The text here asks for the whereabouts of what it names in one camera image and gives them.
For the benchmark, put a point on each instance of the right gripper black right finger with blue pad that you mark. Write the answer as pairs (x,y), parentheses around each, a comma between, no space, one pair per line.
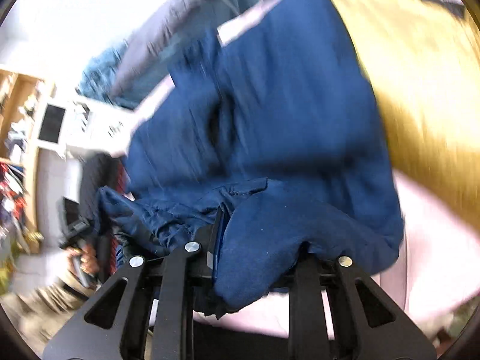
(336,311)

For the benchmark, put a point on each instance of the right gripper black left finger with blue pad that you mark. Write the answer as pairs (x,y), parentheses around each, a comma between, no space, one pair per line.
(143,303)

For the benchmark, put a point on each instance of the navy blue jacket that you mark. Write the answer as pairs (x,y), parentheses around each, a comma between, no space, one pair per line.
(280,130)

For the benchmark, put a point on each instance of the left hand painted nails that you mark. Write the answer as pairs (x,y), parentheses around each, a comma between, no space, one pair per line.
(88,260)

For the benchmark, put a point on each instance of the pink polka dot sheet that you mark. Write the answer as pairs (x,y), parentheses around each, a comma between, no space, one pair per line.
(437,268)

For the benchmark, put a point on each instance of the white machine with screen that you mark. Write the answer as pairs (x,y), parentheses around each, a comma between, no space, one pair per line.
(74,126)

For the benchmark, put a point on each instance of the wooden shelf unit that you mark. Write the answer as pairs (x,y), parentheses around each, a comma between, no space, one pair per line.
(20,95)

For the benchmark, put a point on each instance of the teal bed skirt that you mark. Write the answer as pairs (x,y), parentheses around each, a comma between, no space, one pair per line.
(100,73)

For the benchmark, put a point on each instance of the grey blanket on bed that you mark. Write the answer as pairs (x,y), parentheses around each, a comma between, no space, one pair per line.
(145,44)

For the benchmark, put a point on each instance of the golden yellow satin garment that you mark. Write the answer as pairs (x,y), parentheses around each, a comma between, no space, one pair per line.
(423,64)

